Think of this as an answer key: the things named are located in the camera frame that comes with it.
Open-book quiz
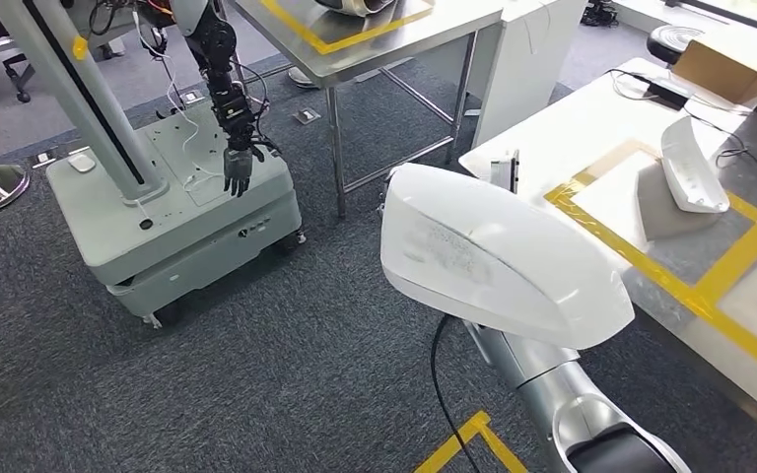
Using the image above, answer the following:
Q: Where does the yellow floor tape outline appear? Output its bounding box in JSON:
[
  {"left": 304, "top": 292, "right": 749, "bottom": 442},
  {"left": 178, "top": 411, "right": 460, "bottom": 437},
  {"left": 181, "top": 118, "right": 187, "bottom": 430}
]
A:
[{"left": 412, "top": 411, "right": 530, "bottom": 473}]

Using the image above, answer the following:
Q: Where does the grey robot column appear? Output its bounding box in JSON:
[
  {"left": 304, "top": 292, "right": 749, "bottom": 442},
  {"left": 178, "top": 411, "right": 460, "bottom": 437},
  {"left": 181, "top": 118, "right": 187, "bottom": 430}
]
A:
[{"left": 0, "top": 0, "right": 170, "bottom": 204}]

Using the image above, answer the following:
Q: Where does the thin white cable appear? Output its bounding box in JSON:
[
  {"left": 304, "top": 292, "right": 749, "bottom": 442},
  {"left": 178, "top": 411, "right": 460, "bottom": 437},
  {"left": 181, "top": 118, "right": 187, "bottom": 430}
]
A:
[{"left": 133, "top": 13, "right": 223, "bottom": 197}]

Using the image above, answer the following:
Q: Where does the cardboard box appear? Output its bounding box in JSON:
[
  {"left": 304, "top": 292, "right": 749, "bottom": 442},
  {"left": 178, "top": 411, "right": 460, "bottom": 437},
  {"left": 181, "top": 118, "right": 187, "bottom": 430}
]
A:
[{"left": 672, "top": 35, "right": 757, "bottom": 105}]

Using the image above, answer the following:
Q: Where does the yellow tape on workbench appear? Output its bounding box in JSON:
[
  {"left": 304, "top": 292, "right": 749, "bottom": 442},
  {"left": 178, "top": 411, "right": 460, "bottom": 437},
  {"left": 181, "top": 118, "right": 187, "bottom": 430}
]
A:
[{"left": 543, "top": 138, "right": 757, "bottom": 389}]

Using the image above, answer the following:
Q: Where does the black camera cable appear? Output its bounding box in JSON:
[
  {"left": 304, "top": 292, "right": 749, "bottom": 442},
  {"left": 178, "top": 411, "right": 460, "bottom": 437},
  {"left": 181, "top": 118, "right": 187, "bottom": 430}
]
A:
[{"left": 430, "top": 314, "right": 484, "bottom": 473}]

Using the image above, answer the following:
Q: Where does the black adapter cable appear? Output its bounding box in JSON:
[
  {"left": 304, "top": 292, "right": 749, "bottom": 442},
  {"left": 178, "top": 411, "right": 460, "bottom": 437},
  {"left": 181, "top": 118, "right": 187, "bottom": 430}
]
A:
[{"left": 606, "top": 65, "right": 757, "bottom": 194}]

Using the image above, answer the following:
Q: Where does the yellow tape on steel table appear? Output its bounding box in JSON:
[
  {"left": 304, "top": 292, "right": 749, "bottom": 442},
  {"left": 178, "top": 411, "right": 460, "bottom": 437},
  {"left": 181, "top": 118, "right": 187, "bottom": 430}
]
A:
[{"left": 259, "top": 0, "right": 436, "bottom": 55}]

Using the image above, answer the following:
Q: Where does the black power adapter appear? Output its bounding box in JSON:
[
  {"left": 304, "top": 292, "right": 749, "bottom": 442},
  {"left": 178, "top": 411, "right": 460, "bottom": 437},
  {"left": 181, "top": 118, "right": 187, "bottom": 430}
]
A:
[{"left": 646, "top": 77, "right": 692, "bottom": 111}]

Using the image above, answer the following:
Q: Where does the black ribbed round base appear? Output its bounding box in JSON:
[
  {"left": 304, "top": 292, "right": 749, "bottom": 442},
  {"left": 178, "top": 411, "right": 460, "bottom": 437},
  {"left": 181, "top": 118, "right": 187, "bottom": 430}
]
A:
[{"left": 646, "top": 25, "right": 703, "bottom": 67}]

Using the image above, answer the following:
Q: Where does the white curved plastic part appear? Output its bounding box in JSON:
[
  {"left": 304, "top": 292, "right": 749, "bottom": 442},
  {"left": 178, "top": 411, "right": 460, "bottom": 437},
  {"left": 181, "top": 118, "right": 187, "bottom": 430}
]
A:
[
  {"left": 379, "top": 163, "right": 636, "bottom": 351},
  {"left": 660, "top": 115, "right": 731, "bottom": 215}
]

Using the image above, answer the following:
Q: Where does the steel table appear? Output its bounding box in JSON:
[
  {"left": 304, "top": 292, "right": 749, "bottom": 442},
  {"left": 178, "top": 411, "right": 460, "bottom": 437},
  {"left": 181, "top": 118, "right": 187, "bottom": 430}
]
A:
[{"left": 231, "top": 0, "right": 505, "bottom": 220}]

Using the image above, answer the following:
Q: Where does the white workbench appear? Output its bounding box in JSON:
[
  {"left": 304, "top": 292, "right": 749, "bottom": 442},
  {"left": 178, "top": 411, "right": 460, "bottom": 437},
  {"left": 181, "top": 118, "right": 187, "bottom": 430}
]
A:
[{"left": 459, "top": 57, "right": 757, "bottom": 436}]

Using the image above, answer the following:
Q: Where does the black idle robot hand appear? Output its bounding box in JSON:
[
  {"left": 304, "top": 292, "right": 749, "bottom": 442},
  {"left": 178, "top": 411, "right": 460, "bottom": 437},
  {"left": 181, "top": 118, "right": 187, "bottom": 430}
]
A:
[{"left": 223, "top": 146, "right": 265, "bottom": 198}]

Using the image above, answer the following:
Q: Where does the white shell part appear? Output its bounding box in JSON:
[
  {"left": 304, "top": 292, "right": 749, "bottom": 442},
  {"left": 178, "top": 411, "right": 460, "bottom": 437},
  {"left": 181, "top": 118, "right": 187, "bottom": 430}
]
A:
[{"left": 314, "top": 0, "right": 396, "bottom": 18}]

